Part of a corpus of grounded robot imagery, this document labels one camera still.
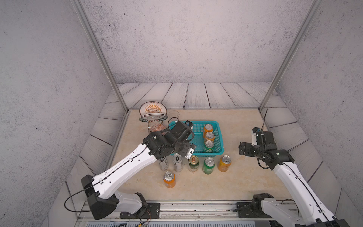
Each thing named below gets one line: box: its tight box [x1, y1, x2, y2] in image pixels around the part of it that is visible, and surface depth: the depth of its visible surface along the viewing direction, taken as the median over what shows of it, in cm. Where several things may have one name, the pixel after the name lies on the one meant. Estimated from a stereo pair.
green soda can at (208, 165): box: [202, 157, 216, 175], surface depth 81 cm
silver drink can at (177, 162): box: [172, 153, 184, 173], surface depth 79 cm
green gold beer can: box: [188, 155, 200, 173], surface depth 82 cm
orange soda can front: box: [163, 170, 177, 189], surface depth 76 cm
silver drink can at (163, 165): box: [158, 157, 169, 172], surface depth 85 cm
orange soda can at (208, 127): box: [203, 123, 214, 138], surface depth 97 cm
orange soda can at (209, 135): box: [205, 131, 215, 142], surface depth 93 cm
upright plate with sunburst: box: [138, 101, 168, 116], surface depth 104 cm
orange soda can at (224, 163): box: [217, 154, 232, 173], surface depth 82 cm
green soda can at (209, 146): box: [203, 139, 215, 153], surface depth 88 cm
